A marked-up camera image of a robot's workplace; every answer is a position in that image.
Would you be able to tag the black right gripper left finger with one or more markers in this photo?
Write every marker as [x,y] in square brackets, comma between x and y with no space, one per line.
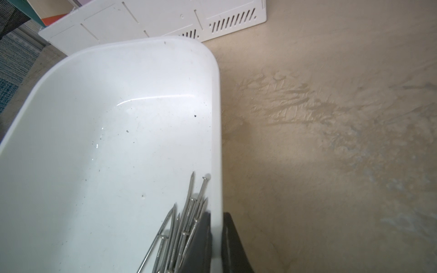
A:
[199,253]

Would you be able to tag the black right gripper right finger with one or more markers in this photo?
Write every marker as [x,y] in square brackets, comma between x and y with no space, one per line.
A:
[234,258]

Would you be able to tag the steel nail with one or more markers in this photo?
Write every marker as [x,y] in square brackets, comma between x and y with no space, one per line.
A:
[198,209]
[181,231]
[155,240]

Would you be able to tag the white plastic storage box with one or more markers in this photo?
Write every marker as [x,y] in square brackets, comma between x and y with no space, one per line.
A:
[102,149]

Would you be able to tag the white perforated file organizer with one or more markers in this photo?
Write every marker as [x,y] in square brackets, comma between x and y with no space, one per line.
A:
[103,22]

